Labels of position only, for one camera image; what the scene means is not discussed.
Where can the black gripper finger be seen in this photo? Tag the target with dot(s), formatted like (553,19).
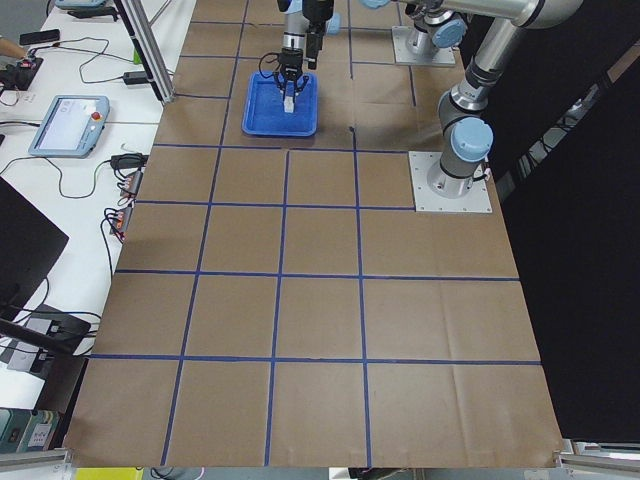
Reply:
(294,91)
(282,86)

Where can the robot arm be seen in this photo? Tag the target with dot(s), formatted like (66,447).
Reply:
(467,138)
(435,31)

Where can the blue plastic tray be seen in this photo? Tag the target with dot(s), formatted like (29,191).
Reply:
(265,114)

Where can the person hand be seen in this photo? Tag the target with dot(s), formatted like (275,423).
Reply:
(11,50)

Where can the black power adapter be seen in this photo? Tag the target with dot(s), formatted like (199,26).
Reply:
(135,78)

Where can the teach pendant tablet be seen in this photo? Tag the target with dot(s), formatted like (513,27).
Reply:
(71,127)

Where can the brown paper table cover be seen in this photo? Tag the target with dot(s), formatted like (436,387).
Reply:
(280,302)

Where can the black smartphone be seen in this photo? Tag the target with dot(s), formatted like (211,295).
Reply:
(39,37)

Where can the black laptop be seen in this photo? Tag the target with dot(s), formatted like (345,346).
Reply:
(30,246)

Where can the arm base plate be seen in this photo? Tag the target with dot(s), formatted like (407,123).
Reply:
(436,192)
(413,47)

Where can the aluminium frame post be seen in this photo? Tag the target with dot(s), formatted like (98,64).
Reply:
(142,37)

